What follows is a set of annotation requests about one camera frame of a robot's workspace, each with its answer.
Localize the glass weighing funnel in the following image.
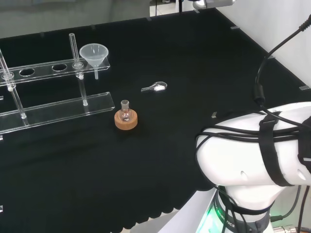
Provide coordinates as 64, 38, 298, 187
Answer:
140, 81, 168, 93

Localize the translucent plastic funnel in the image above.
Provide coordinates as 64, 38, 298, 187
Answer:
79, 43, 109, 80

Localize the clear acrylic funnel stand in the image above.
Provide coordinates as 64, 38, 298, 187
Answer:
0, 33, 116, 136

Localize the small round-bottom glass flask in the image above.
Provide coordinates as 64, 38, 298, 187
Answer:
119, 100, 133, 122

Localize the black bench cloth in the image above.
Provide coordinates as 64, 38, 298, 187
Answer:
0, 7, 311, 231

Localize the white background device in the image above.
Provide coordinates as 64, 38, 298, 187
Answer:
192, 0, 238, 11

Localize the cork ring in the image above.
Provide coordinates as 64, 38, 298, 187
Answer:
114, 109, 139, 131

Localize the black cable with ferrite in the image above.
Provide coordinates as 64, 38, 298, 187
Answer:
253, 17, 311, 115

